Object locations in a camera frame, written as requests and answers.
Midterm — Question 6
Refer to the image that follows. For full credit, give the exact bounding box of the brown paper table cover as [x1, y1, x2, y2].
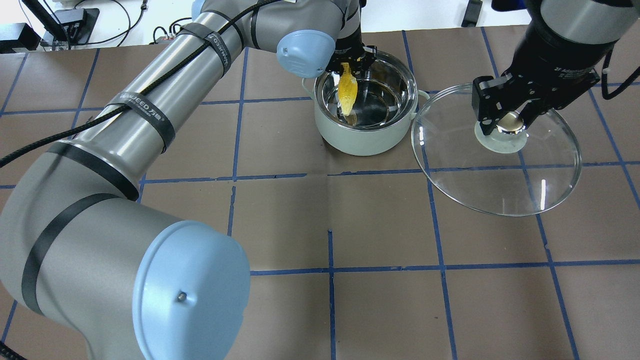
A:
[0, 20, 640, 360]

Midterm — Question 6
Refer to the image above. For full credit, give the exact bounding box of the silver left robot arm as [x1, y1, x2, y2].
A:
[1, 0, 370, 360]

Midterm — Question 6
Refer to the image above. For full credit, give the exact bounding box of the yellow corn cob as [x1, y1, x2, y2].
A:
[337, 62, 358, 117]

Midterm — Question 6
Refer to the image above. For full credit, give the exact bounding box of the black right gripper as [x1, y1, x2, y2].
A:
[471, 25, 615, 136]

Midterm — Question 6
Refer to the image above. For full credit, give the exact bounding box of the black device on left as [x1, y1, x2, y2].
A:
[0, 22, 42, 54]

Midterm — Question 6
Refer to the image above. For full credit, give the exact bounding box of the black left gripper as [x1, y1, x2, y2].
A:
[325, 10, 378, 76]

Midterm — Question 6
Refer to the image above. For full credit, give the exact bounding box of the glass pot lid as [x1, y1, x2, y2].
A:
[411, 84, 583, 217]

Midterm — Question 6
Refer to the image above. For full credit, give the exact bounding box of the pale green metal pot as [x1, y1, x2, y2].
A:
[302, 51, 430, 157]

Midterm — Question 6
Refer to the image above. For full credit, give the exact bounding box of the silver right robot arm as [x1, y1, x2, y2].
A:
[471, 0, 639, 136]

